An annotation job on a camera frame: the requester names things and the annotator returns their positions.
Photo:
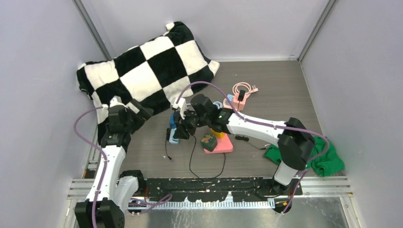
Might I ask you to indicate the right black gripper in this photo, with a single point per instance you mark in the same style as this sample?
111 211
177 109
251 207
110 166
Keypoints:
182 125

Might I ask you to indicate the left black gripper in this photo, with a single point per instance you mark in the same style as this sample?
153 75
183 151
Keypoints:
144 113

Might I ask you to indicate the blue cube socket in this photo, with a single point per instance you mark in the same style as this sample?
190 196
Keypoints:
172 122

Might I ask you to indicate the dark green cube socket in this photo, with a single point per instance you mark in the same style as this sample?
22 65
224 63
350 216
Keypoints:
209 142

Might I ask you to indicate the yellow cube socket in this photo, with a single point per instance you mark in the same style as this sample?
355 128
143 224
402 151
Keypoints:
218 135

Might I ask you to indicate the light blue plug adapter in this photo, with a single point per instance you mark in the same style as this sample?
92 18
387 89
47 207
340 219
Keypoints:
230 97

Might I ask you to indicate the pink cube socket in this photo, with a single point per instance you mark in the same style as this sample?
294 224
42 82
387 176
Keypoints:
239 105

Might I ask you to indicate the light blue power strip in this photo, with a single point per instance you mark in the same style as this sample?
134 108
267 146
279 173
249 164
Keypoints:
174 141

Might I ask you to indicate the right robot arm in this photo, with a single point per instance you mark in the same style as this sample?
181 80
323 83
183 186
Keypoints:
295 143

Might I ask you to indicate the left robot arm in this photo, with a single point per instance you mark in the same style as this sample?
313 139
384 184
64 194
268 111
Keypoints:
106 203

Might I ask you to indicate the black white checkered pillow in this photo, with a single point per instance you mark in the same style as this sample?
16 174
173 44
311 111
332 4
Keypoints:
153 73

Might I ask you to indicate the pink triangular power strip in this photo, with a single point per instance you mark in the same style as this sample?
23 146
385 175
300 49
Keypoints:
224 145

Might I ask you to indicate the pink round power strip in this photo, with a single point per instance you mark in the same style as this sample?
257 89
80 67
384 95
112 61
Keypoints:
249 89

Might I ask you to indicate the green cloth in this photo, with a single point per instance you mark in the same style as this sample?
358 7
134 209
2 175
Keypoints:
327 164

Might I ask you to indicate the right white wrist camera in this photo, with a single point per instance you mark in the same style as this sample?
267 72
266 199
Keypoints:
180 105

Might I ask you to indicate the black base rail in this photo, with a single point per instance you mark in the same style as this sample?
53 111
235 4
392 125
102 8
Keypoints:
250 189

